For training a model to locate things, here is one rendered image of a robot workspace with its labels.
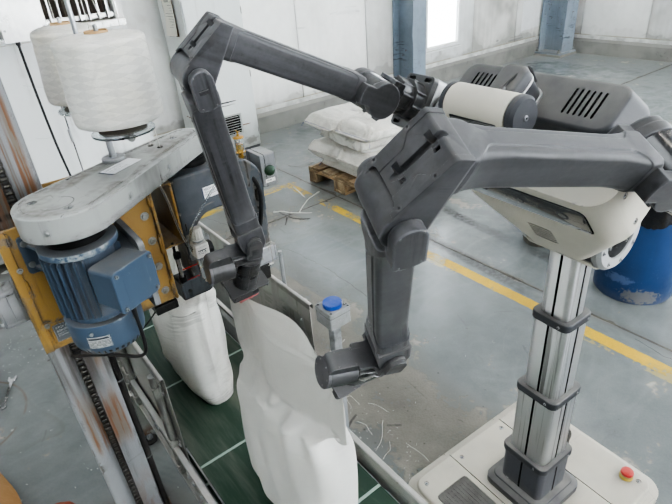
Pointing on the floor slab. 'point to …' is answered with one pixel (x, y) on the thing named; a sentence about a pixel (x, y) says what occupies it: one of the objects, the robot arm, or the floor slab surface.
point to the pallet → (343, 183)
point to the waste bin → (643, 265)
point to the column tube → (66, 368)
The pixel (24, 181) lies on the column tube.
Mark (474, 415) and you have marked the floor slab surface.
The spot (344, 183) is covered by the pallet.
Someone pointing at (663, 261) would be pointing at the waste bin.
